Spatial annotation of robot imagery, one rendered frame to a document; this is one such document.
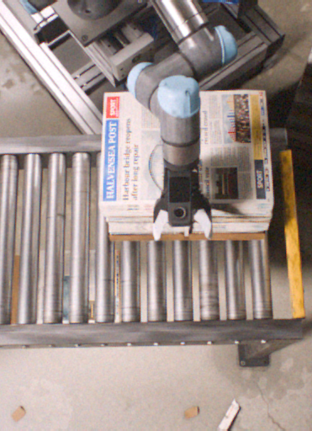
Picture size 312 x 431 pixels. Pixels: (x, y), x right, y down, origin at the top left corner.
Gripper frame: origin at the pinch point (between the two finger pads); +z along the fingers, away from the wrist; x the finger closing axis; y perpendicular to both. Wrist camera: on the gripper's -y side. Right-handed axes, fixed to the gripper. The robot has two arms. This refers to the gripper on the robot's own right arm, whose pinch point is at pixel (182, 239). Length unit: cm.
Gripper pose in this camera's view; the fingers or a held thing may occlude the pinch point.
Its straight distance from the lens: 128.5
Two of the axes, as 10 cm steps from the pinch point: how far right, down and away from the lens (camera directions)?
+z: 0.5, 7.7, 6.4
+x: -10.0, 0.2, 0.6
